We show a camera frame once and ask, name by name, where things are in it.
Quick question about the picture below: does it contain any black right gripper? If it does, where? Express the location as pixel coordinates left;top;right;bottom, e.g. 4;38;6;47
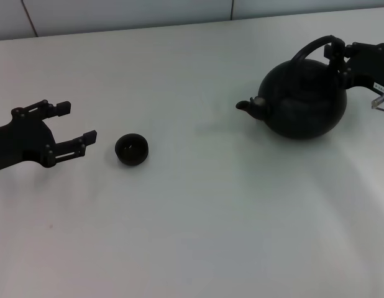
323;42;384;94

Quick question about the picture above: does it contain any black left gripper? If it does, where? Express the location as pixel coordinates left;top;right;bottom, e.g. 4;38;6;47
0;99;98;173

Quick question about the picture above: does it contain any black round teapot with handle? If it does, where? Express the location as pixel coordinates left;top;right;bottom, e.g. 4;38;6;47
235;35;348;140

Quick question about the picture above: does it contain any small dark teacup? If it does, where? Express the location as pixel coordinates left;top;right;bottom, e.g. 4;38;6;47
114;132;150;168

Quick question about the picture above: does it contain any right gripper cable with metal plug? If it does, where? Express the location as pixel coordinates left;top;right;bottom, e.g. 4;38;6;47
370;91;384;114

